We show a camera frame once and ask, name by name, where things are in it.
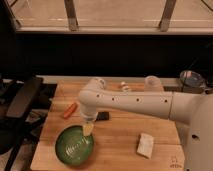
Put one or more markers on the black office chair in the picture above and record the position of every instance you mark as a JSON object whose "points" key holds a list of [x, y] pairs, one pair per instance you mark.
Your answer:
{"points": [[14, 128]]}

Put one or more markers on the translucent plastic cup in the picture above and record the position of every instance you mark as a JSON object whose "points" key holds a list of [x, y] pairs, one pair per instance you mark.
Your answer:
{"points": [[153, 83]]}

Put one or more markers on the orange carrot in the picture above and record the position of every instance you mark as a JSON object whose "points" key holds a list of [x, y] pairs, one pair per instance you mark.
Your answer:
{"points": [[70, 110]]}

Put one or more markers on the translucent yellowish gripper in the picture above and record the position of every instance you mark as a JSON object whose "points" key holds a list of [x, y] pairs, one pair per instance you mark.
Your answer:
{"points": [[88, 126]]}

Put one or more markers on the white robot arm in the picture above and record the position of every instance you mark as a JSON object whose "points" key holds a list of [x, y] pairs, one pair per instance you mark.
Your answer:
{"points": [[194, 110]]}

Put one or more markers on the black rectangular block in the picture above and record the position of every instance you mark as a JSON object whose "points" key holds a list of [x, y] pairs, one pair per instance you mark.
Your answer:
{"points": [[103, 116]]}

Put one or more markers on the green ceramic bowl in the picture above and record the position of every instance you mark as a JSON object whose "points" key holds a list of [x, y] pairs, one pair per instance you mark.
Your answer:
{"points": [[72, 147]]}

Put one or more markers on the white sponge block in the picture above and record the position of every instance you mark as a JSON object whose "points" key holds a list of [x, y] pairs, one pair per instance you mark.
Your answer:
{"points": [[145, 145]]}

